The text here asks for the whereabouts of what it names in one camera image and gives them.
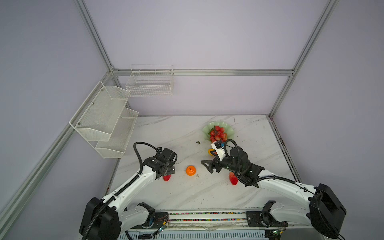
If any green scalloped fruit bowl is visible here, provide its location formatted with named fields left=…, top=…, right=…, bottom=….
left=203, top=121, right=235, bottom=141

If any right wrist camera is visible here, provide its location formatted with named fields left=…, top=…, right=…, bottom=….
left=212, top=140, right=226, bottom=161

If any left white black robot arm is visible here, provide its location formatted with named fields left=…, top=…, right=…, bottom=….
left=79, top=142, right=178, bottom=240

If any red strawberry bunch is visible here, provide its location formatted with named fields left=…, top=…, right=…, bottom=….
left=208, top=126, right=228, bottom=143

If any white mesh shelf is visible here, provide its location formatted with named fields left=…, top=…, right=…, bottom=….
left=69, top=82, right=130, bottom=142
left=95, top=108, right=139, bottom=159

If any white wire wall basket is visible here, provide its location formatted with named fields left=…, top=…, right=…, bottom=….
left=126, top=65, right=174, bottom=97

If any lower white mesh shelf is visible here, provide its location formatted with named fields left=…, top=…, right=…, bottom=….
left=95, top=108, right=139, bottom=159

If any red yellow fake mango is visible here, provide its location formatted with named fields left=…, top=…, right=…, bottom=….
left=208, top=149, right=217, bottom=156

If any orange fake tangerine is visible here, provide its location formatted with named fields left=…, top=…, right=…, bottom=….
left=186, top=165, right=197, bottom=176

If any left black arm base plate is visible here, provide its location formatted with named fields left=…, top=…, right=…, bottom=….
left=142, top=212, right=169, bottom=229

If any red fake apple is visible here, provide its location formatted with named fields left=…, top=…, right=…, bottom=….
left=163, top=175, right=172, bottom=182
left=229, top=172, right=239, bottom=186

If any upper white mesh shelf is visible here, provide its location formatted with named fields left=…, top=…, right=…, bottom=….
left=69, top=82, right=130, bottom=142

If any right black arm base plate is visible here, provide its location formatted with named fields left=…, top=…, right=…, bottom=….
left=246, top=211, right=288, bottom=228

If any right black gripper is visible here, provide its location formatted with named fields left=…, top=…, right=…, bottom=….
left=199, top=149, right=241, bottom=174

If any aluminium front rail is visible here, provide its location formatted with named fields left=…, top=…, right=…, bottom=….
left=119, top=205, right=313, bottom=231

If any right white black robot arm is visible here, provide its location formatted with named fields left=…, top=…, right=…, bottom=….
left=201, top=139, right=347, bottom=240

